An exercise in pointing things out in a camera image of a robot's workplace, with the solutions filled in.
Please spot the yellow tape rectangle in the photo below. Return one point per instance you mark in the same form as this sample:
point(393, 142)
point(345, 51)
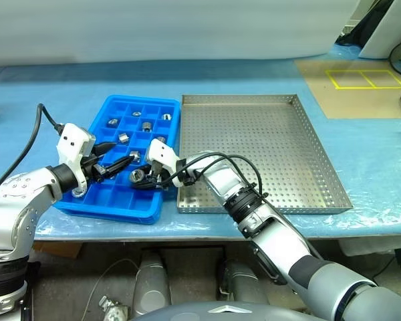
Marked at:
point(361, 71)

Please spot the blue compartment tray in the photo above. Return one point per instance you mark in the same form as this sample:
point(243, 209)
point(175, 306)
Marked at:
point(120, 200)

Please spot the white upright panel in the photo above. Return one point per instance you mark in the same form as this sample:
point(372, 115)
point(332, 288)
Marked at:
point(387, 33)

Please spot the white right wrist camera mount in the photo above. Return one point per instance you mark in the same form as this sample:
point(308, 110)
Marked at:
point(160, 150)

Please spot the small grey metal fitting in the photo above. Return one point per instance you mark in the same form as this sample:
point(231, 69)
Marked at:
point(113, 311)

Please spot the grey robot torso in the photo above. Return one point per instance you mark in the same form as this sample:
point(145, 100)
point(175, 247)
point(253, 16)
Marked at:
point(217, 311)

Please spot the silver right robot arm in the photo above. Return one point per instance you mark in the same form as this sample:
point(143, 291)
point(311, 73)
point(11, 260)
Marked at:
point(280, 237)

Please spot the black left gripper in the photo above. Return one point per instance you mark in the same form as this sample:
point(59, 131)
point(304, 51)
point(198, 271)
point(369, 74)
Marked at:
point(95, 168)

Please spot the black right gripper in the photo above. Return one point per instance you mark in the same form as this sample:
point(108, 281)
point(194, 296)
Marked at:
point(158, 174)

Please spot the dark grey rounded robot leg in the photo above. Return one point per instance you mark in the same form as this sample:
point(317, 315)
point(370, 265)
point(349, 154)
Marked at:
point(244, 284)
point(152, 284)

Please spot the perforated metal tray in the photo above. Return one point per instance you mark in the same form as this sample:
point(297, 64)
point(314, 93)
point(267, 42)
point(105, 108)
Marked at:
point(270, 133)

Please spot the blue plastic table cover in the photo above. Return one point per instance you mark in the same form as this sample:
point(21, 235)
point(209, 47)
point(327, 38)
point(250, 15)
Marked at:
point(26, 93)

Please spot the white foam backdrop sheet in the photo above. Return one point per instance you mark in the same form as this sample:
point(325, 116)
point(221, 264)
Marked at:
point(153, 30)

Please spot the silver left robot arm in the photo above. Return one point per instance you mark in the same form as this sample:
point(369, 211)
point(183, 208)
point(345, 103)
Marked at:
point(20, 190)

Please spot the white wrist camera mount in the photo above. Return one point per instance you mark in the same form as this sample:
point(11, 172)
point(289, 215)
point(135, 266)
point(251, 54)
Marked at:
point(71, 137)
point(160, 150)

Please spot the brown table mat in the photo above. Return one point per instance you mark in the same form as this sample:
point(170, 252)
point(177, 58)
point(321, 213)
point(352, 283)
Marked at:
point(354, 103)

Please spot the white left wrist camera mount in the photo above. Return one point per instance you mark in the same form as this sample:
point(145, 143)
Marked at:
point(71, 137)

